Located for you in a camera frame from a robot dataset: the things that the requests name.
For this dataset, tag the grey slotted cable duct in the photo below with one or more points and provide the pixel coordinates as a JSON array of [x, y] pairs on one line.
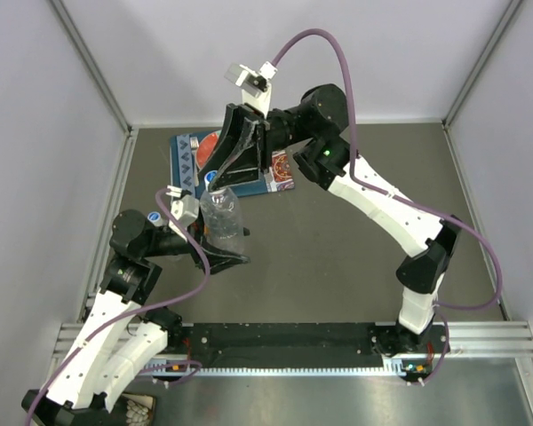
[[386, 367]]

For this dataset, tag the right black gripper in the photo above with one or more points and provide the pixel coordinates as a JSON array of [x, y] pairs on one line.
[[240, 162]]

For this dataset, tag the clear bottle orange base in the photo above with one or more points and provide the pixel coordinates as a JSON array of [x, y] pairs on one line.
[[223, 219]]

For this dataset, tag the silver fork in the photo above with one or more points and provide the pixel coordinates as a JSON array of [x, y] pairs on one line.
[[194, 145]]

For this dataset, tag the blue patterned placemat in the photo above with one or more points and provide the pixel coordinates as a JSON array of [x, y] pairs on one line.
[[182, 169]]

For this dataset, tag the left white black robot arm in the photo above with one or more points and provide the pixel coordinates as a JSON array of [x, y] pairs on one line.
[[121, 335]]

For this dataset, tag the aluminium frame rail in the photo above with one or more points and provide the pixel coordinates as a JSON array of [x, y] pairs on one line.
[[467, 339]]

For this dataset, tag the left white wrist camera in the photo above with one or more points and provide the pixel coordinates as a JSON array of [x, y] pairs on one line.
[[184, 208]]

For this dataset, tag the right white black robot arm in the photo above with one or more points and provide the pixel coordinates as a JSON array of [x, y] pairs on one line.
[[428, 241]]

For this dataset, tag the red teal patterned plate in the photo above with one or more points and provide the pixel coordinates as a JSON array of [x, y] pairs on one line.
[[206, 147]]

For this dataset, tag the floral patterned box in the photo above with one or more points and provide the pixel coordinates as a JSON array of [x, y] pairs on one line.
[[134, 409]]

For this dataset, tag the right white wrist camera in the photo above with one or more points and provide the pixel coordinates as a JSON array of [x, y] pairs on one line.
[[256, 86]]

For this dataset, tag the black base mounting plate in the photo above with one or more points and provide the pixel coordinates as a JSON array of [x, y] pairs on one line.
[[358, 344]]

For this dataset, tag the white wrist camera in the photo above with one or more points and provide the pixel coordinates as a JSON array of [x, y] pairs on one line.
[[184, 208], [256, 86]]

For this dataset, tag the colourful mandala napkin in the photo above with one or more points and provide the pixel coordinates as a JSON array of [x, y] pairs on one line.
[[279, 177]]

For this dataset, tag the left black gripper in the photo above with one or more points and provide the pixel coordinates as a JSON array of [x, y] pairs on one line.
[[218, 260]]

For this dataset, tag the white bottle cap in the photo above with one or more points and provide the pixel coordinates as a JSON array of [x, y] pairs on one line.
[[208, 178]]

